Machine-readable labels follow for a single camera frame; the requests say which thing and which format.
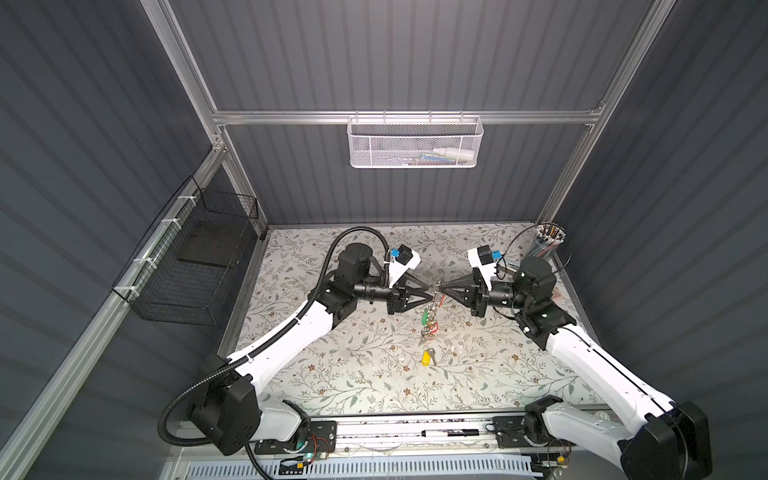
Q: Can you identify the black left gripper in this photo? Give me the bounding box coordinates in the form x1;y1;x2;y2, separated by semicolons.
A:
352;274;431;315

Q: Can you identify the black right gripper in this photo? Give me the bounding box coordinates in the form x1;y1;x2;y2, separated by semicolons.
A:
439;270;528;320

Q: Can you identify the green tagged silver key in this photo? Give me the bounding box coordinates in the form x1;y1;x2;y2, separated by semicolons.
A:
421;306;437;325

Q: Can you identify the large metal keyring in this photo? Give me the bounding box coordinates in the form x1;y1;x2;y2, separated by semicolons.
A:
420;281;446;340

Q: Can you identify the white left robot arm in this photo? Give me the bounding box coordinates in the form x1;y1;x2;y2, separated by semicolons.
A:
188;271;433;456

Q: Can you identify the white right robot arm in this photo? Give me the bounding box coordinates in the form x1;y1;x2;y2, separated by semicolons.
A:
439;268;714;479

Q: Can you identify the yellow tagged key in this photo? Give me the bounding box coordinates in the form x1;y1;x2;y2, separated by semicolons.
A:
421;348;436;367

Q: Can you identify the clear pencil cup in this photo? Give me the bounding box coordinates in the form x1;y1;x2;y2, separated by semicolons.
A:
523;222;567;260

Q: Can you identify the white glue bottle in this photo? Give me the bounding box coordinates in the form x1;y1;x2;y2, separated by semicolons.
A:
432;147;476;163

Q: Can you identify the black marker pen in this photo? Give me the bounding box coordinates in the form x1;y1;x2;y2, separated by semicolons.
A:
421;429;480;438

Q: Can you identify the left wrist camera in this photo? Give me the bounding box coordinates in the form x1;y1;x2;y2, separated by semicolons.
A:
387;244;421;288

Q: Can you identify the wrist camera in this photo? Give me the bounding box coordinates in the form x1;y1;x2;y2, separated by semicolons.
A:
467;245;502;288
387;244;421;288

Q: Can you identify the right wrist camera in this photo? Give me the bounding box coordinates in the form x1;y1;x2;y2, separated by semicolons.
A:
467;245;502;288

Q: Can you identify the white wire mesh basket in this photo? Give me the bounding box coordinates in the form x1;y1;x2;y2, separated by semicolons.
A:
346;114;484;169

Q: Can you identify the left black corrugated cable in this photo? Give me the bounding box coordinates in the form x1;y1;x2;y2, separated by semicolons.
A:
157;226;391;448

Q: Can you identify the black wire basket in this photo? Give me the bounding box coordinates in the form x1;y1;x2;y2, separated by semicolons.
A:
113;177;260;327

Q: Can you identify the white slotted cable duct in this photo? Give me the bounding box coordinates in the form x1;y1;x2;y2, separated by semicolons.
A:
179;454;535;480

